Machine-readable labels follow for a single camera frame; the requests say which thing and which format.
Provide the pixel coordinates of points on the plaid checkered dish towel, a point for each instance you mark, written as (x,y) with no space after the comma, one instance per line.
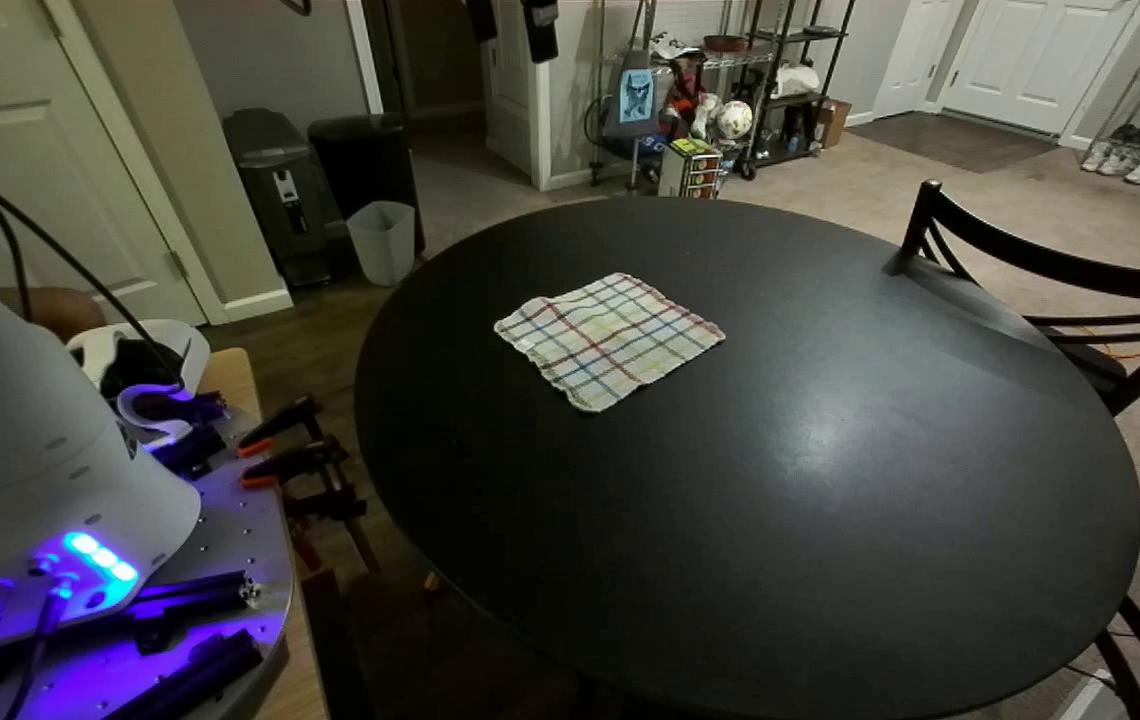
(604,339)

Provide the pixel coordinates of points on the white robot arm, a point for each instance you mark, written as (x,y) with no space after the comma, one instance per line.
(72,491)

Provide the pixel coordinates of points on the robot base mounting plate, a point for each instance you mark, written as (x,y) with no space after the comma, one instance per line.
(166,648)

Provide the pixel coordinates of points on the round black dining table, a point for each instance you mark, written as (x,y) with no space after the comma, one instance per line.
(880,497)

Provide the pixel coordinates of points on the black orange bar clamp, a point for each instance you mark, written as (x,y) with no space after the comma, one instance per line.
(298,413)

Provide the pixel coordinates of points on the blue framed picture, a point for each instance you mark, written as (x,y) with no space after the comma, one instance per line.
(635,92)

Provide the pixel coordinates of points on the black trash can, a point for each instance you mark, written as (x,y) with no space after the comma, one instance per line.
(365,159)

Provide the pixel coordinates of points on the black metal storage shelf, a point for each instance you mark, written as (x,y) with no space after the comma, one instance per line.
(762,92)

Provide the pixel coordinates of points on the dark grey trash bin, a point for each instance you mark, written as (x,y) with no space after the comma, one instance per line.
(291,195)

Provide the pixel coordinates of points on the dark door mat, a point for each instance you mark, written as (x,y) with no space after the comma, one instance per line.
(954,142)

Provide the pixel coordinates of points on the white headset on cart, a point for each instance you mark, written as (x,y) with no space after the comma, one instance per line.
(142,355)

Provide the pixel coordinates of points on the black chair near door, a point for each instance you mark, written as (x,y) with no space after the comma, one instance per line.
(1099,328)

